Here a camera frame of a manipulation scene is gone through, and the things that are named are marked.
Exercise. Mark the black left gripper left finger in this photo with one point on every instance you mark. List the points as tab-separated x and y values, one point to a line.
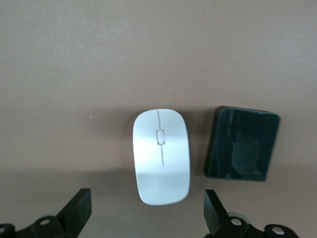
74	213

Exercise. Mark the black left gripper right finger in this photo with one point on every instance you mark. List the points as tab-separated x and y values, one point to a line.
218	213

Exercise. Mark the white computer mouse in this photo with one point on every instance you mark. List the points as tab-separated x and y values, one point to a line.
161	178

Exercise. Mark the black smartphone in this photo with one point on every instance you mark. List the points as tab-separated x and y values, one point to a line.
242	143

